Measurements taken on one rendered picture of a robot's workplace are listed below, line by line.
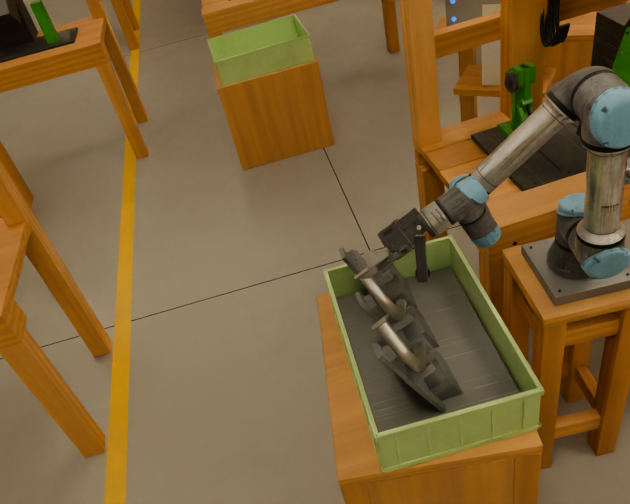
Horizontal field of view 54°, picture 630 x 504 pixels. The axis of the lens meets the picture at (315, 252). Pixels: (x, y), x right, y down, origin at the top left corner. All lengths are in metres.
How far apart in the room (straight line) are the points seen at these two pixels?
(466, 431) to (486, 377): 0.19
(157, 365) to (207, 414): 0.44
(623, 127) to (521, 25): 1.09
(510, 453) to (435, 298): 0.51
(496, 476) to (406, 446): 0.30
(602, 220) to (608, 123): 0.30
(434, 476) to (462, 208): 0.69
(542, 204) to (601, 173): 0.62
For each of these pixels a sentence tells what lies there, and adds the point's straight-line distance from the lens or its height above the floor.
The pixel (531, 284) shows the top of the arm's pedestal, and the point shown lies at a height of 0.85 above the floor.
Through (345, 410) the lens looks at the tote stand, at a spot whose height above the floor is 0.79.
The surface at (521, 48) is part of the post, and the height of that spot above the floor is 1.17.
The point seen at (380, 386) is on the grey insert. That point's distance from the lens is 1.73.
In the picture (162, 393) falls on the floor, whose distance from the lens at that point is 3.08.
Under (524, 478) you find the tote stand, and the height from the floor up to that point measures 0.64.
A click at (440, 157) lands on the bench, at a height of 0.88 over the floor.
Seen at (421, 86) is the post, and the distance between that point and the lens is 2.41.
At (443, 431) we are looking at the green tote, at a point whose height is 0.90.
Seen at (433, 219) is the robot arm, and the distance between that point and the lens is 1.51.
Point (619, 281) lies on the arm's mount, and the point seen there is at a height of 0.88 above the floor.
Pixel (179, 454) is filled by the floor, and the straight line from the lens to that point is 2.84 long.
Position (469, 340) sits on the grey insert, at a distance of 1.81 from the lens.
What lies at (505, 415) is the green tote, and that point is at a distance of 1.61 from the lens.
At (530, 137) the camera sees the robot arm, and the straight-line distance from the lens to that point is 1.62.
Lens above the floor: 2.24
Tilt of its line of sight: 40 degrees down
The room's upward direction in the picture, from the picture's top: 14 degrees counter-clockwise
